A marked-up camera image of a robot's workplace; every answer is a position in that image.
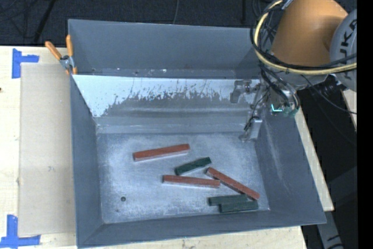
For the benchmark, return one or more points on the pale flat board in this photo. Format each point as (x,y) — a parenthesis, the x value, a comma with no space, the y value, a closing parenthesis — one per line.
(43,140)

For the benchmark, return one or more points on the grey metal bin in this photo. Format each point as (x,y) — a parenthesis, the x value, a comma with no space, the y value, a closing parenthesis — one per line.
(175,113)

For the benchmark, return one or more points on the red-brown flat block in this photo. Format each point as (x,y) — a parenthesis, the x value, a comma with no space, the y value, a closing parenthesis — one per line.
(161,152)
(190,181)
(233,183)

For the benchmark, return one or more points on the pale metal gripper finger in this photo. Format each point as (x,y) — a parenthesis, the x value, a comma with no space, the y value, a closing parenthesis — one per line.
(255,125)
(240,90)

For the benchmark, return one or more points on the dark green flat block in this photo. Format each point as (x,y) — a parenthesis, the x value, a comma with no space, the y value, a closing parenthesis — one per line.
(225,199)
(239,206)
(193,166)

